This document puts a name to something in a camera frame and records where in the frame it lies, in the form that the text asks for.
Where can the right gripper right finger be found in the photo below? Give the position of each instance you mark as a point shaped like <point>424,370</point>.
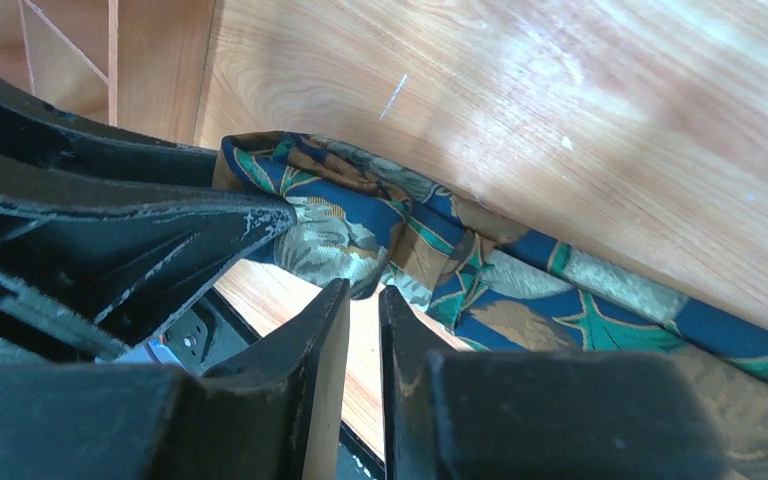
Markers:
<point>451,414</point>

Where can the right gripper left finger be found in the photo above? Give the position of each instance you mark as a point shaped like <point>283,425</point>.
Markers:
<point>272,411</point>

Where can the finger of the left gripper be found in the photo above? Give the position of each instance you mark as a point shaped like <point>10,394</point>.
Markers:
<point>49,153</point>
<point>91,266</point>

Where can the blue green brown tie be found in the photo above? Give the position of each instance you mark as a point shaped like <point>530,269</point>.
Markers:
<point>490,281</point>

